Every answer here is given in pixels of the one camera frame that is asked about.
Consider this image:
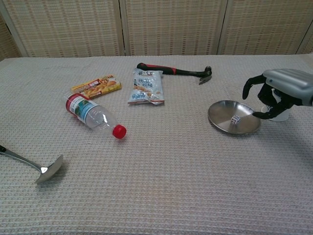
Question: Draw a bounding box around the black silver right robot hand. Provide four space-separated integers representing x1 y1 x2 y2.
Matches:
242 69 313 121

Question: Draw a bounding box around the white paper cup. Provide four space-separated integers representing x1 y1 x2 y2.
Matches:
260 104 291 122

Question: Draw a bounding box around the round metal plate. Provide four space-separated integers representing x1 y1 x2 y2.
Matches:
207 99 262 136

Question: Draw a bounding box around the woven folding screen panel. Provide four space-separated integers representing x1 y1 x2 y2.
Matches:
119 0 229 56
297 24 313 54
217 0 313 56
0 0 127 58
0 13 22 62

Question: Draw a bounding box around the red black claw hammer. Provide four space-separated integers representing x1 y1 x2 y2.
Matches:
136 62 213 86

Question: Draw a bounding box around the white blue snack bag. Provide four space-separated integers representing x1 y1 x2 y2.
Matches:
127 68 165 106

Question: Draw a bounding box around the beige woven tablecloth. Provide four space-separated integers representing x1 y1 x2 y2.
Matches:
0 52 313 235

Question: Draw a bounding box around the yellow food box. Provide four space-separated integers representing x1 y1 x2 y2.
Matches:
71 74 122 99

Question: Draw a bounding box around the clear bottle with red cap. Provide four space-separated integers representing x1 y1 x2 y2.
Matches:
64 93 128 140

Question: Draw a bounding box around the steel ladle with black handle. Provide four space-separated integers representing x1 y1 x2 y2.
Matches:
0 144 64 184

